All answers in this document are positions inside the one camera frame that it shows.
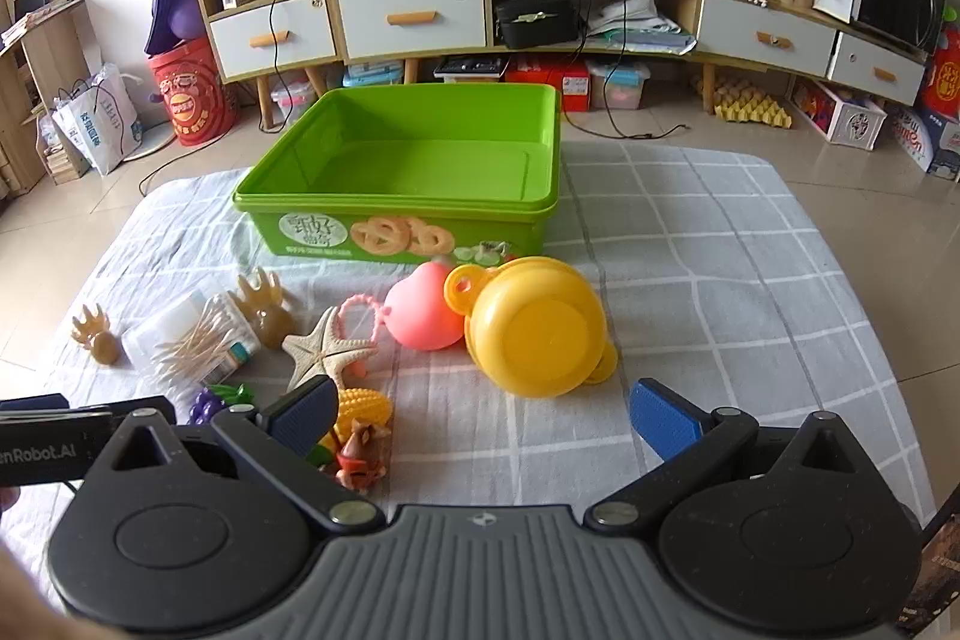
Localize clear plastic storage box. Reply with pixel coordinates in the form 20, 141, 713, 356
589, 59, 650, 112

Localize purple toy grapes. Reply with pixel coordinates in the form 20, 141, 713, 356
187, 385, 257, 426

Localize wooden shelf desk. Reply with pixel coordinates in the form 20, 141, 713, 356
0, 0, 100, 200

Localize small amber claw clip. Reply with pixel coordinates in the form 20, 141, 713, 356
71, 302, 125, 366

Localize white round fan base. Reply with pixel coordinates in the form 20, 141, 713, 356
120, 122, 179, 163

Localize white shopping bag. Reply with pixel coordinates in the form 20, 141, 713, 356
52, 64, 143, 177

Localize black bag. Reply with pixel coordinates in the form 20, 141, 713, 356
495, 0, 590, 51

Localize black microwave oven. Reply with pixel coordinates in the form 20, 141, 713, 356
850, 0, 948, 58

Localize stack of folded papers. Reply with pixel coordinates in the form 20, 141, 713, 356
585, 0, 700, 58

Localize white cabinet drawer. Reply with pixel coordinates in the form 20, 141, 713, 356
208, 0, 337, 83
697, 0, 838, 80
829, 32, 929, 109
335, 0, 489, 61

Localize beige starfish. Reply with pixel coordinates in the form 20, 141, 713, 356
281, 306, 380, 395

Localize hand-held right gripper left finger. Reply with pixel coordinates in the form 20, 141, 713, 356
82, 376, 387, 532

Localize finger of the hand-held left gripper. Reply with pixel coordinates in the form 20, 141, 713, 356
111, 397, 179, 429
0, 394, 70, 414

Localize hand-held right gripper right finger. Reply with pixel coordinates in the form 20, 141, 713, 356
585, 377, 884, 532

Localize yellow plastic bowl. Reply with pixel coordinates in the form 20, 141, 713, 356
445, 257, 620, 399

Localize white patterned box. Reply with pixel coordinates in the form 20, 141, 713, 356
791, 77, 887, 153

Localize pink rubber squeeze toy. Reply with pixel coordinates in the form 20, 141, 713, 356
385, 261, 470, 352

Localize orange cartoon figurine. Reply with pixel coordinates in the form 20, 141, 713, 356
332, 421, 392, 496

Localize yellow toy corn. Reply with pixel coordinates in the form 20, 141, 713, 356
334, 387, 395, 432

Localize black power cable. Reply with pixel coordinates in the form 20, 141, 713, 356
559, 0, 692, 140

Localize green plastic cookie box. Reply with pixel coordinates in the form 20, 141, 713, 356
232, 83, 563, 262

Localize purple plush toy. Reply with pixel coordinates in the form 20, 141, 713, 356
145, 0, 208, 56

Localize yellow egg tray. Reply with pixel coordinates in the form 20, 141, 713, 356
709, 70, 795, 130

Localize red printed bucket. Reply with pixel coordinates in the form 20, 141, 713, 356
146, 36, 239, 148

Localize red gift box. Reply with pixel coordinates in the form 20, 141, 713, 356
915, 29, 960, 121

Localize pink bead ring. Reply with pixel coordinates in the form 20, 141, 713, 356
330, 293, 392, 380

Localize grey checked bed sheet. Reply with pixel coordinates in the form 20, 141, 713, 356
30, 139, 929, 536

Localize clear cotton swab jar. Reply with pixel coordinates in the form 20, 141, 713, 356
120, 290, 263, 387

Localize large amber claw clip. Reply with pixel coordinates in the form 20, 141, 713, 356
236, 269, 299, 352

